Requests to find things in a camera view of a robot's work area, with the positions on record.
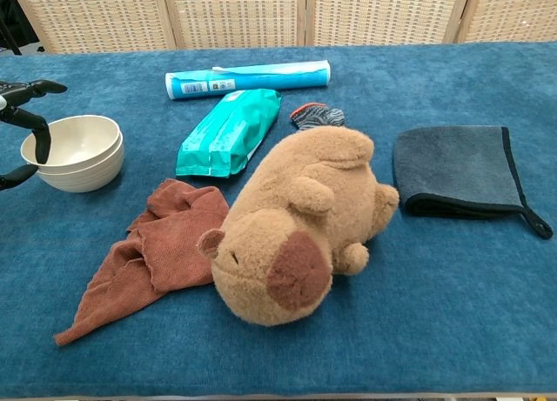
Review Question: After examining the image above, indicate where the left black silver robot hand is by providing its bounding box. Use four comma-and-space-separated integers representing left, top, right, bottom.
0, 79, 69, 192

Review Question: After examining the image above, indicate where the cream plastic bowl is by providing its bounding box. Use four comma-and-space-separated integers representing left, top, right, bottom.
37, 130, 125, 194
20, 115, 122, 176

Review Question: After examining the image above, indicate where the black tripod stand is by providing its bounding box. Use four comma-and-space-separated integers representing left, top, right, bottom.
0, 16, 22, 57

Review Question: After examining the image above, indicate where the woven rattan screen panel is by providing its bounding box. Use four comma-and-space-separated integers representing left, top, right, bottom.
8, 0, 176, 55
161, 0, 309, 50
456, 0, 557, 44
304, 0, 473, 47

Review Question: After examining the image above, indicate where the rust brown cloth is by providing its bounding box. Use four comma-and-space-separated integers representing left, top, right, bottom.
53, 177, 231, 347

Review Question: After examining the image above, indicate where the teal wet wipes pack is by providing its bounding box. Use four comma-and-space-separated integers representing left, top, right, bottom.
175, 88, 283, 178

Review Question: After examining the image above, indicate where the blue plastic wrap roll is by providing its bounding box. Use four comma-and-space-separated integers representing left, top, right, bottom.
164, 60, 332, 101

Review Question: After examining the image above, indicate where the brown capybara plush toy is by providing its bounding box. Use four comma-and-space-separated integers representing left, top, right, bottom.
197, 124, 400, 328

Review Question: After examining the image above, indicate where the grey striped sock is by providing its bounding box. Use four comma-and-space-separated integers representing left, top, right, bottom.
290, 102, 349, 131

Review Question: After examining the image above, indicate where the grey towel with black trim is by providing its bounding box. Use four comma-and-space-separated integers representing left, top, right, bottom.
393, 125, 554, 240

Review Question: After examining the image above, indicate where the blue velvet table cover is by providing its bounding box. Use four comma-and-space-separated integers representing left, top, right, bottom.
0, 42, 557, 398

